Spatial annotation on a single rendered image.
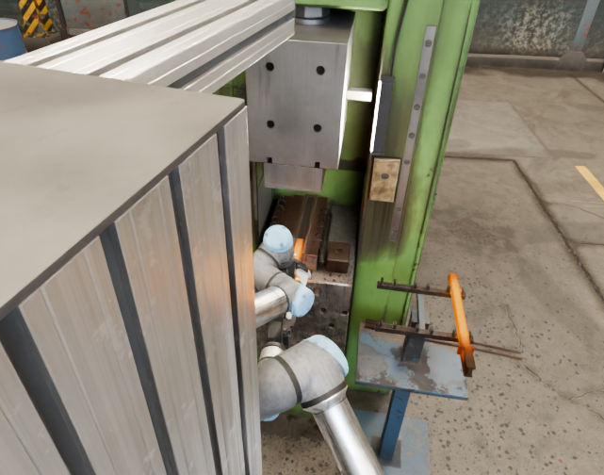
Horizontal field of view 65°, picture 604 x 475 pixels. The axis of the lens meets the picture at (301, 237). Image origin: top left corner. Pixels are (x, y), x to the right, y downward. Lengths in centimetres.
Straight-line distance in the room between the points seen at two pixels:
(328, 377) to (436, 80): 100
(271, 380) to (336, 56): 91
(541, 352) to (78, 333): 301
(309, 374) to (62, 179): 90
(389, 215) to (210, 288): 160
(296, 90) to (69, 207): 133
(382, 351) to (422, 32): 111
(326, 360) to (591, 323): 256
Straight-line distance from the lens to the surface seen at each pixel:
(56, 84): 31
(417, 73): 162
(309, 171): 161
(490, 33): 788
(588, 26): 834
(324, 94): 149
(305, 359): 107
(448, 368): 189
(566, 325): 337
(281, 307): 114
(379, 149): 167
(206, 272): 26
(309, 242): 186
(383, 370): 182
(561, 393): 298
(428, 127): 169
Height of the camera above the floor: 212
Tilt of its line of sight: 37 degrees down
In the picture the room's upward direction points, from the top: 2 degrees clockwise
